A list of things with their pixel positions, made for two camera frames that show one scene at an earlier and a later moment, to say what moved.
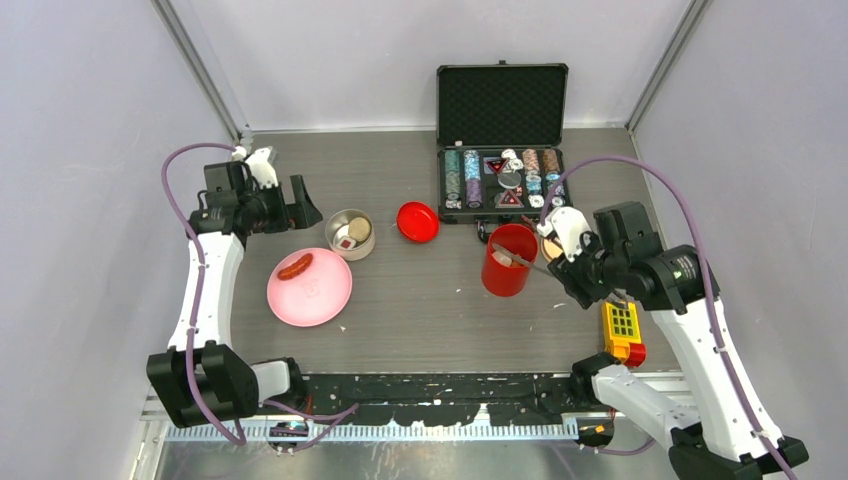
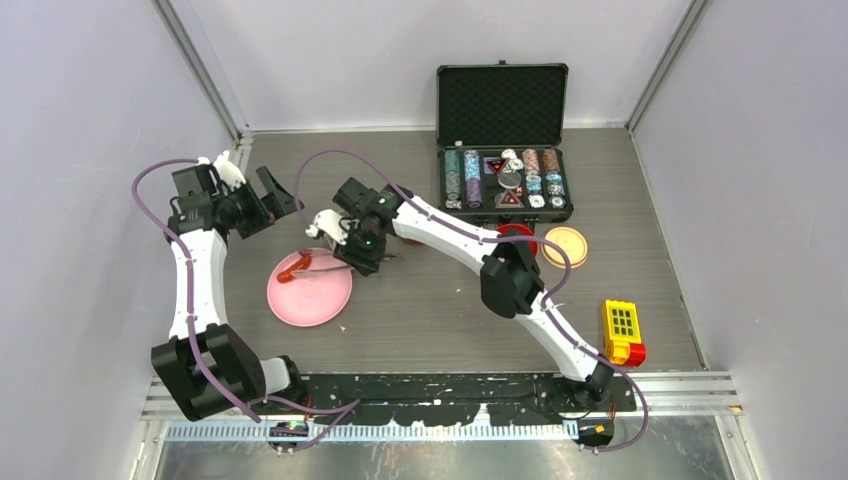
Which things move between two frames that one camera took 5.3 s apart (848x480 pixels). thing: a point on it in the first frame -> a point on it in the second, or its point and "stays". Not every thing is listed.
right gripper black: x=569 y=272 -> x=365 y=263
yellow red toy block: x=621 y=332 stays
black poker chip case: x=501 y=142 stays
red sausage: x=299 y=267 stays
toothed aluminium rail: x=507 y=430 stays
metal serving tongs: x=520 y=258 -> x=388 y=257
